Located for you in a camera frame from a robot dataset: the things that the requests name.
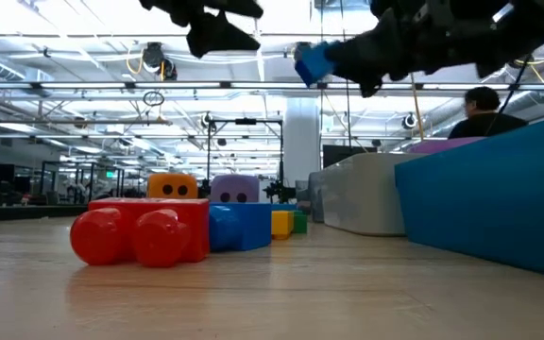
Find purple foam die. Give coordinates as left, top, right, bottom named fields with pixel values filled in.
left=210, top=174, right=261, bottom=204

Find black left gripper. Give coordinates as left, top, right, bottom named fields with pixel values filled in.
left=138, top=0, right=264, bottom=59

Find yellow-orange translucent brick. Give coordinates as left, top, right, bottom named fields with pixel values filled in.
left=271, top=210, right=296, bottom=241

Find green four-stud brick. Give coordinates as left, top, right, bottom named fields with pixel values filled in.
left=293, top=211, right=309, bottom=235

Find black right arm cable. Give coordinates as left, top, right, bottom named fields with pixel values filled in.
left=498, top=55, right=533, bottom=114

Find yellow cable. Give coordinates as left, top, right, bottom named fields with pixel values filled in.
left=410, top=75, right=425, bottom=142

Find person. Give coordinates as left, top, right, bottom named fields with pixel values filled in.
left=447, top=86, right=530, bottom=140

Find orange foam die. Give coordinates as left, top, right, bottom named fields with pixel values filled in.
left=146, top=172, right=199, bottom=200

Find smoky translucent plastic bin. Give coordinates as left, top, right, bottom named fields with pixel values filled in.
left=294, top=170, right=325, bottom=224

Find purple plastic bucket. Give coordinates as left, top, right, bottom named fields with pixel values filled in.
left=406, top=136, right=486, bottom=155

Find black ceiling cable reel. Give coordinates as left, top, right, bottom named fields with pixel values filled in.
left=507, top=54, right=534, bottom=70
left=400, top=111, right=419, bottom=131
left=141, top=41, right=179, bottom=81

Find teal plastic bin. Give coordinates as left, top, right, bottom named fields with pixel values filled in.
left=393, top=114, right=544, bottom=281

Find white square column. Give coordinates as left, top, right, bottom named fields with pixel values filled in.
left=283, top=96, right=323, bottom=188

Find white plastic bin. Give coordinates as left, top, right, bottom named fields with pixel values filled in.
left=316, top=151, right=427, bottom=237

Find red two-stud block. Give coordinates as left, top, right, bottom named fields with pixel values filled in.
left=69, top=197, right=212, bottom=269

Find blue toy block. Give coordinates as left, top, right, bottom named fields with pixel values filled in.
left=294, top=41, right=338, bottom=89

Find large blue block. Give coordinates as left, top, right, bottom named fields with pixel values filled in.
left=208, top=202, right=274, bottom=253

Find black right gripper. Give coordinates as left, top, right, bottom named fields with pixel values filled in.
left=326, top=0, right=504, bottom=98

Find black device on stand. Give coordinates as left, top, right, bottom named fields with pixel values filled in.
left=262, top=180, right=298, bottom=205

